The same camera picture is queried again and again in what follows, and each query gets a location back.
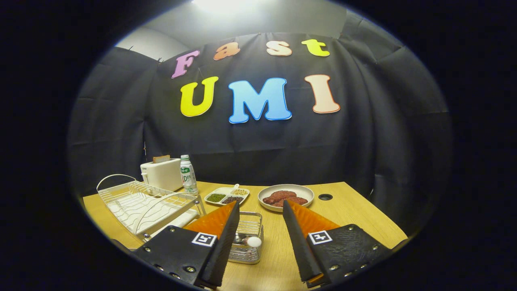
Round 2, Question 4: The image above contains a white bottle with green label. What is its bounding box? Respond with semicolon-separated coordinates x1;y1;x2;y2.
180;154;198;194

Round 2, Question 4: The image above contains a white wire dish rack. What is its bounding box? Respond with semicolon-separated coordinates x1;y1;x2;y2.
96;174;206;239

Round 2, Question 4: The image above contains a white shallow bowl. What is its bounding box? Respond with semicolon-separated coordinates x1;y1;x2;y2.
258;184;315;213

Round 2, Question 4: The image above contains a white divided dish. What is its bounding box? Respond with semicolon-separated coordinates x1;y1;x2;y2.
204;184;250;206

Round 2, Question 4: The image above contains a white toaster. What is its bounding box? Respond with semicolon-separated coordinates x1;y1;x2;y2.
140;158;183;192

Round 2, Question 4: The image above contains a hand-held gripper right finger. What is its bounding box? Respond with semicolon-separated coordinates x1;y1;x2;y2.
282;200;393;288

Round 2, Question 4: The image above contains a white drip tray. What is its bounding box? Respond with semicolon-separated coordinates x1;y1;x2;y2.
107;194;200;239

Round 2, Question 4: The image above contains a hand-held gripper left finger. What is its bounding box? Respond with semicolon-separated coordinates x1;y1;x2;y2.
133;201;240;288

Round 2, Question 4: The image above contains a black backdrop cloth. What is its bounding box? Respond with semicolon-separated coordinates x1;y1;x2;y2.
67;8;453;239

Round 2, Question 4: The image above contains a silver wire basket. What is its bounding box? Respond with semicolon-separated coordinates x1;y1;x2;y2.
228;211;264;265

